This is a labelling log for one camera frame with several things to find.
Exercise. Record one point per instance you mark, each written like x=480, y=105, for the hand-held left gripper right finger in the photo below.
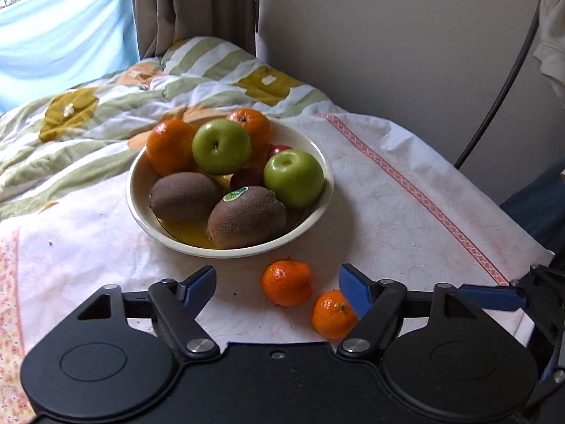
x=353, y=291

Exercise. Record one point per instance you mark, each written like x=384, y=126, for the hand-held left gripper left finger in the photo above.
x=198, y=285

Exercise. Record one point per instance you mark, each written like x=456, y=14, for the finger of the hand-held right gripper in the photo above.
x=548, y=369
x=490, y=298

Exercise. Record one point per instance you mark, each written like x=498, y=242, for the small mandarin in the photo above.
x=288, y=283
x=331, y=318

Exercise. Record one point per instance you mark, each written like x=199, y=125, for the brown kiwi green sticker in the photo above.
x=247, y=225

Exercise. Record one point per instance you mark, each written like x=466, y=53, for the cream ceramic bowl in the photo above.
x=309, y=218

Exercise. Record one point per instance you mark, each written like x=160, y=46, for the red apple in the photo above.
x=247, y=178

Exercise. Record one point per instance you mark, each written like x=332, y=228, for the green apple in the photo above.
x=220, y=146
x=293, y=179

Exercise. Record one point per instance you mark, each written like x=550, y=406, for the dark blue cloth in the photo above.
x=538, y=212

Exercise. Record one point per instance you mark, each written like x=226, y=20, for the large orange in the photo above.
x=258, y=130
x=170, y=148

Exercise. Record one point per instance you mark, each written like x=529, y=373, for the floral striped quilt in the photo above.
x=88, y=141

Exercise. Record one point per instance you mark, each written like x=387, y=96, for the white hanging cloth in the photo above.
x=551, y=39

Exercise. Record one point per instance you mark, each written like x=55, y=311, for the brown curtain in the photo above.
x=194, y=4

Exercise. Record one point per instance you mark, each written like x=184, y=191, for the light blue window cloth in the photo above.
x=62, y=31

